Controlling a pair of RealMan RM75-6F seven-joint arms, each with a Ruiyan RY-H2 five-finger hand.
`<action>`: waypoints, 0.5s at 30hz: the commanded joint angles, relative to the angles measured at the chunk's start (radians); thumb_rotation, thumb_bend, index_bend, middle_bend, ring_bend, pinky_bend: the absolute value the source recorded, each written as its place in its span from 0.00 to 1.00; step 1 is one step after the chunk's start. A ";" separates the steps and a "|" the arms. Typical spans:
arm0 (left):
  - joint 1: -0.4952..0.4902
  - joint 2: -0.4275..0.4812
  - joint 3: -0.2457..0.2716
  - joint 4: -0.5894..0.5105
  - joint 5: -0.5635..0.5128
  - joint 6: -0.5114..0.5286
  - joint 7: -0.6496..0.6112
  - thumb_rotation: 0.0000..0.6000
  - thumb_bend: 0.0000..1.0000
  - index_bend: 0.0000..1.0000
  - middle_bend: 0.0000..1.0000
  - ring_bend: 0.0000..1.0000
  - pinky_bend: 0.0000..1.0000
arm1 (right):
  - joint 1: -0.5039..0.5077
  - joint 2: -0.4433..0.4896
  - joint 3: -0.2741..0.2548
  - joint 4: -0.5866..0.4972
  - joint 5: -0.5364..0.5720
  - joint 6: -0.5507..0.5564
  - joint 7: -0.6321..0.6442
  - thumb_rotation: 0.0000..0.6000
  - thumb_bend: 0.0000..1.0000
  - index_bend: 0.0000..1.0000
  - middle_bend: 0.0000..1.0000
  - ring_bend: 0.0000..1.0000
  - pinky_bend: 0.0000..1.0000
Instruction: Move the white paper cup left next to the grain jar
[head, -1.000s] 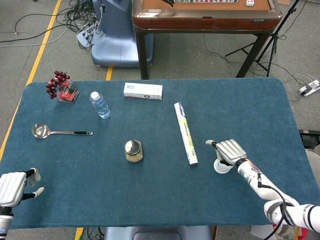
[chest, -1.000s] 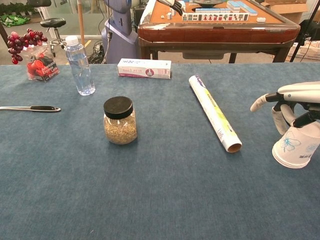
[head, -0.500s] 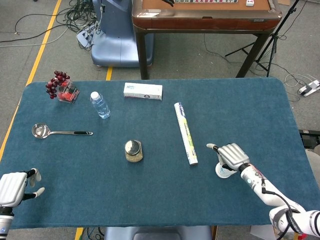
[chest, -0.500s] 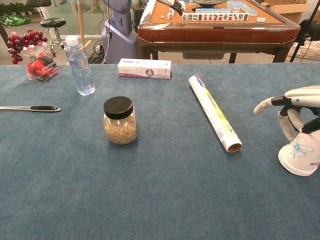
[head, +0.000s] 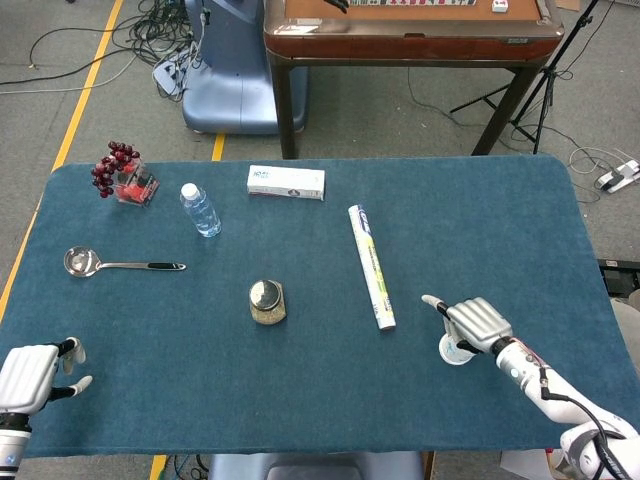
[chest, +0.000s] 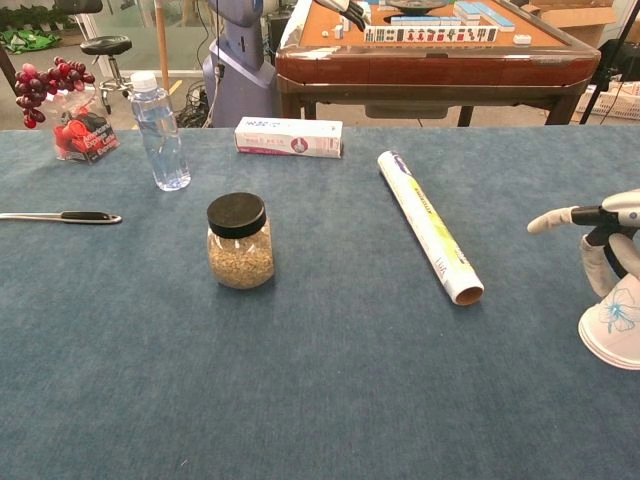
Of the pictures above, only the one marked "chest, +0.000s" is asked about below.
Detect brown mahjong table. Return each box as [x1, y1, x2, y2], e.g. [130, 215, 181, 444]
[274, 0, 602, 127]

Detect white plastic crate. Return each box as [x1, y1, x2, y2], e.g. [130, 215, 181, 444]
[572, 82, 640, 121]

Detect white paper cup blue print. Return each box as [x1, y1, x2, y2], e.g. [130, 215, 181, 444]
[578, 272, 640, 371]

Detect wooden pole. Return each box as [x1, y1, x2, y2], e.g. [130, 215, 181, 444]
[154, 0, 171, 94]

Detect cling film roll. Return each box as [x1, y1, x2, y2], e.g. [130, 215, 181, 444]
[376, 150, 485, 307]

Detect dark red grape bunch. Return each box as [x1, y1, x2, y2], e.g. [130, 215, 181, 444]
[13, 56, 96, 130]

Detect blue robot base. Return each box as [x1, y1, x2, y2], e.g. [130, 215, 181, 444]
[202, 0, 281, 129]

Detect black round stool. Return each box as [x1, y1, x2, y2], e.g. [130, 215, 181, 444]
[79, 34, 134, 115]

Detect grain jar black lid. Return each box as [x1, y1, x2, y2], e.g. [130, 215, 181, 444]
[206, 192, 277, 290]

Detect cardboard box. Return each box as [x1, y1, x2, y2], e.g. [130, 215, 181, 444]
[519, 0, 640, 49]

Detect clear plastic water bottle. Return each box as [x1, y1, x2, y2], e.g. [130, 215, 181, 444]
[128, 71, 193, 192]

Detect green bag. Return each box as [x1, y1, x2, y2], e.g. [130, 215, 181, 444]
[0, 28, 56, 55]

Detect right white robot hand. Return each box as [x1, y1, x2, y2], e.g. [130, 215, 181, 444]
[527, 188, 640, 299]

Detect black floor cables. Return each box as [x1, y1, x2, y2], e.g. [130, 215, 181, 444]
[174, 82, 211, 129]

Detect black tripod stand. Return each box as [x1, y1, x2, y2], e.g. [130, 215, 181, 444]
[579, 0, 640, 125]

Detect metal ladle black handle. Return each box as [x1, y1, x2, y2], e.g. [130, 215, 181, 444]
[0, 210, 123, 226]

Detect row of mahjong tiles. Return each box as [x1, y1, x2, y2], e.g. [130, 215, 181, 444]
[363, 25, 500, 44]

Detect white toothpaste box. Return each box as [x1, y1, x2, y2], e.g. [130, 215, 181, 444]
[234, 116, 345, 160]

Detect black robot hand on mahjong table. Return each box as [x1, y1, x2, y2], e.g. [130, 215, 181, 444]
[314, 0, 374, 33]

